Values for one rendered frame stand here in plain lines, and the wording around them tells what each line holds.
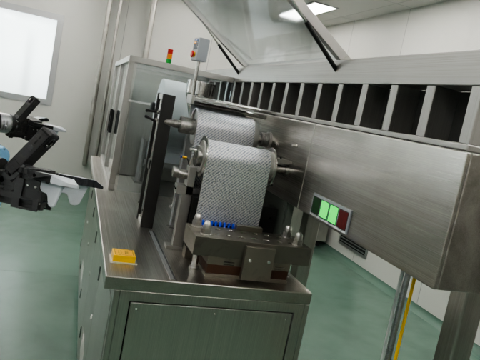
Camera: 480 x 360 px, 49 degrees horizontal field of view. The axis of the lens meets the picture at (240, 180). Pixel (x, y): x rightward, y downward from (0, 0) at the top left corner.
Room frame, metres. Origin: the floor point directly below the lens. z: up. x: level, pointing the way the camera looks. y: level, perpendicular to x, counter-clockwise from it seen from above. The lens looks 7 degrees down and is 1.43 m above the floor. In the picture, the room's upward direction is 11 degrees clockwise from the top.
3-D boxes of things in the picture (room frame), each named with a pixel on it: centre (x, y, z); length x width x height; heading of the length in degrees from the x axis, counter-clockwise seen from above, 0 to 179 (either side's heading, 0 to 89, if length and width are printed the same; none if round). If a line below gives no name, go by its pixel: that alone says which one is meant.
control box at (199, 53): (2.37, 0.29, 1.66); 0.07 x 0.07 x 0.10; 26
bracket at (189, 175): (1.86, 0.19, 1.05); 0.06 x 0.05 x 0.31; 108
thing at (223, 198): (1.81, 0.01, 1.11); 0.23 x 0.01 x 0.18; 108
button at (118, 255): (1.61, 0.32, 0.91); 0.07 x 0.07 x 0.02; 18
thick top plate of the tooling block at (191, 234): (1.72, -0.06, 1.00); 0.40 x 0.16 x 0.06; 108
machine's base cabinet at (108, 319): (2.74, 0.39, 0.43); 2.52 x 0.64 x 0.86; 18
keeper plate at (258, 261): (1.63, -0.11, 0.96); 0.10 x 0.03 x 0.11; 108
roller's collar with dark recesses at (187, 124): (2.07, 0.25, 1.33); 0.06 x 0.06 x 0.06; 18
